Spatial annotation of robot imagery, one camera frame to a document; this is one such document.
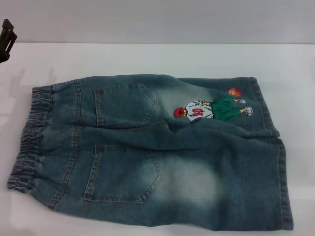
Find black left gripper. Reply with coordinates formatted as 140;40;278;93
0;19;18;63

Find blue denim shorts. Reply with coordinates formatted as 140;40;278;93
6;76;295;236

